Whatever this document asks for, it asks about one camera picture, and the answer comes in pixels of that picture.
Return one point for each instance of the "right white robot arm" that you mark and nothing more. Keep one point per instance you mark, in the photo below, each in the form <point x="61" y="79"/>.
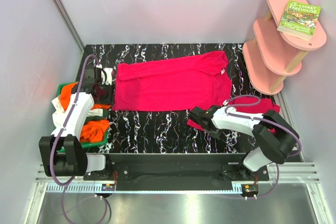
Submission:
<point x="275" y="137"/>

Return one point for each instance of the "magenta t-shirt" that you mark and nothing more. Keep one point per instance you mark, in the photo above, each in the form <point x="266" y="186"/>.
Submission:
<point x="173" y="84"/>

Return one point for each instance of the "aluminium rail frame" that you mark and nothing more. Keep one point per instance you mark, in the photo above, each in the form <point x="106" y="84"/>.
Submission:
<point x="96" y="182"/>

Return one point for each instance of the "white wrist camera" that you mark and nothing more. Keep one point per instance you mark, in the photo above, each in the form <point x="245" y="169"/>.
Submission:
<point x="107" y="74"/>
<point x="225" y="102"/>

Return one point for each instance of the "green storey treehouse book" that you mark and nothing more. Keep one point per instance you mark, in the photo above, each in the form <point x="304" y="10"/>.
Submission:
<point x="299" y="20"/>

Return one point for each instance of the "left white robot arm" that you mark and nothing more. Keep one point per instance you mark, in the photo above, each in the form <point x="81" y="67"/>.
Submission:
<point x="62" y="153"/>

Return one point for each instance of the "orange t-shirt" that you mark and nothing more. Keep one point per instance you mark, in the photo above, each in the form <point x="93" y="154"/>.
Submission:
<point x="92" y="131"/>

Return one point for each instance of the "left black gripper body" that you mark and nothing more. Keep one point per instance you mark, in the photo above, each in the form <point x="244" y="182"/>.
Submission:
<point x="107" y="94"/>

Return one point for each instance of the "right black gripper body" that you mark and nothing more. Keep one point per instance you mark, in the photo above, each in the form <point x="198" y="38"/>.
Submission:
<point x="215" y="133"/>

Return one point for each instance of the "green plastic basket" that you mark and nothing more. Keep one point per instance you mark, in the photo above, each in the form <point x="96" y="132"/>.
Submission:
<point x="89" y="145"/>

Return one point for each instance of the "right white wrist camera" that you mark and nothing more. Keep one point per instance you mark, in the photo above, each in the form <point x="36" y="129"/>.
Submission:
<point x="225" y="102"/>

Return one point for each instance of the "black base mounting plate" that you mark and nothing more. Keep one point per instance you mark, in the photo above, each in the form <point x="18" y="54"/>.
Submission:
<point x="173" y="171"/>

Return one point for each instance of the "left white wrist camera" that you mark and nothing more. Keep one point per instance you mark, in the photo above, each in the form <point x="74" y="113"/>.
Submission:
<point x="107" y="74"/>

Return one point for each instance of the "folded dark pink t-shirt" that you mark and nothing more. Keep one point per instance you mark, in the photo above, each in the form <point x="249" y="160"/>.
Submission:
<point x="264" y="105"/>

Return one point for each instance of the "white t-shirt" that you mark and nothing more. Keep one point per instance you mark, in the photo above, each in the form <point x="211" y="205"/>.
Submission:
<point x="59" y="116"/>

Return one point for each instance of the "pink three-tier shelf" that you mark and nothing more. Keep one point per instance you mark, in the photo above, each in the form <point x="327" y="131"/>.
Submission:
<point x="272" y="56"/>

